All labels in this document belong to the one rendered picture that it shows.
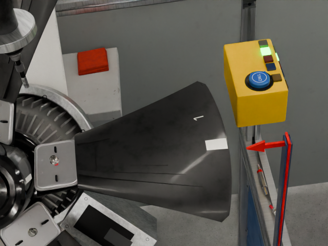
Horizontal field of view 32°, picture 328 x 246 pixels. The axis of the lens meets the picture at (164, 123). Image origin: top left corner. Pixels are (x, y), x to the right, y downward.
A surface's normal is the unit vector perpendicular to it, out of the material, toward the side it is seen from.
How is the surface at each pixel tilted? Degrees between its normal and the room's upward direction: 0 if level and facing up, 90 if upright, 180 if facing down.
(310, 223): 0
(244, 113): 90
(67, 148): 2
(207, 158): 19
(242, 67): 0
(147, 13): 90
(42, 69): 50
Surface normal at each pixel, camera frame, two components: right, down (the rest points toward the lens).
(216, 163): 0.05, -0.39
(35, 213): 0.66, -0.31
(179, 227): -0.09, -0.67
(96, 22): 0.09, 0.73
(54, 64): 0.01, 0.13
